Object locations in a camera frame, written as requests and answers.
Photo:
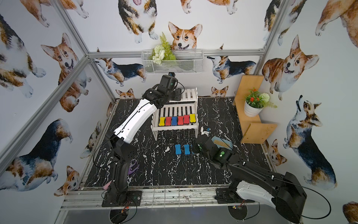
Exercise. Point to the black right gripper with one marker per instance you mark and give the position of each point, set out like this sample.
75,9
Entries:
201,144

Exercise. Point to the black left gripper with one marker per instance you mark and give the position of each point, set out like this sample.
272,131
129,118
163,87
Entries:
175,94

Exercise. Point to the light blue eraser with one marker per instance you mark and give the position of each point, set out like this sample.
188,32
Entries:
187,149
178,149

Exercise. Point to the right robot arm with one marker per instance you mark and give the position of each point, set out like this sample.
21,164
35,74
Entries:
252,182

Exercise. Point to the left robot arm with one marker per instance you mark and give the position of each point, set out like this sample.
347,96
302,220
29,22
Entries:
120,139

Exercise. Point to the white wooden two-tier shelf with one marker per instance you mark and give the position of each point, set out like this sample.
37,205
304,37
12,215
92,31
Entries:
186,106

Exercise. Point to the wooden corner shelf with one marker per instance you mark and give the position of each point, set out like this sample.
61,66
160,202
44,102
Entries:
253,130

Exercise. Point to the yellow eraser lower right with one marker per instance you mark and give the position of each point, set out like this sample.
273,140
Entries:
192,118

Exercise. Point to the yellow eraser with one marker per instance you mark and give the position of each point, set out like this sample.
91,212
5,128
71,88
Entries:
192,118
161,121

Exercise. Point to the teal dustpan with brush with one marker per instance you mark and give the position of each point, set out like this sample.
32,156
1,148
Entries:
219,142

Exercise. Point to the red eraser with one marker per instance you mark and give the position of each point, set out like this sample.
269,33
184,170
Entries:
180,121
168,121
186,119

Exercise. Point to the yellow eraser lower left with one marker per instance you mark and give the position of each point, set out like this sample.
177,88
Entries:
161,121

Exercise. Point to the artificial fern and flowers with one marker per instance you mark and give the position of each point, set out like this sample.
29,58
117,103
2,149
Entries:
162,53

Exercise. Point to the white plant pot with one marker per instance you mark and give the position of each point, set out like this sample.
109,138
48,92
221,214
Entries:
251,111

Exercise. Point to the green potted plant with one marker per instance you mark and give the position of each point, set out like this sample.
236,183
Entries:
258,100

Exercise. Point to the purple pink garden fork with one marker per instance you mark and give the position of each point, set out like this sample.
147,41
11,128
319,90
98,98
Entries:
134,166

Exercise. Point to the white wire wall basket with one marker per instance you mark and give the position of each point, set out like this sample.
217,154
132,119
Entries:
186,61

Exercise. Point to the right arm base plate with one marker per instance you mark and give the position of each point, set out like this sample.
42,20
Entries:
226,195

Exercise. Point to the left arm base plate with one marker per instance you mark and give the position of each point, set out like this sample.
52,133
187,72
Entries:
124,199

